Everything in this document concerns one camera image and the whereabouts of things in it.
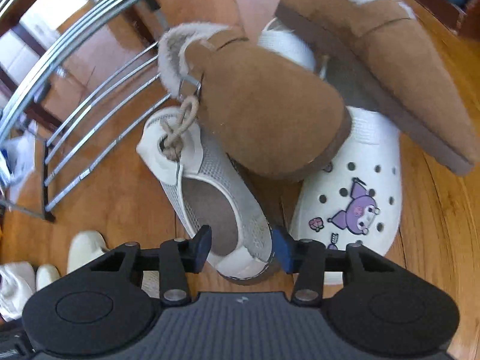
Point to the cream slipper on floor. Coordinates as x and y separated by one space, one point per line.
85 247

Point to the white clog with purple charms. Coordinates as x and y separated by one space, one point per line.
357 198

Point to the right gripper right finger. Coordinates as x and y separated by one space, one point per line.
304 258

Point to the metal shoe rack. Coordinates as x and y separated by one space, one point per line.
84 95

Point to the white mesh sneaker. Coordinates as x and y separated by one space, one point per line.
204 188

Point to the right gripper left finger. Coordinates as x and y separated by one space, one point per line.
179 257

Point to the brown suede fur clog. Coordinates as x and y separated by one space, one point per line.
270 115
395 61

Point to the white cloth on floor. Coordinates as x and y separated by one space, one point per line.
19 281

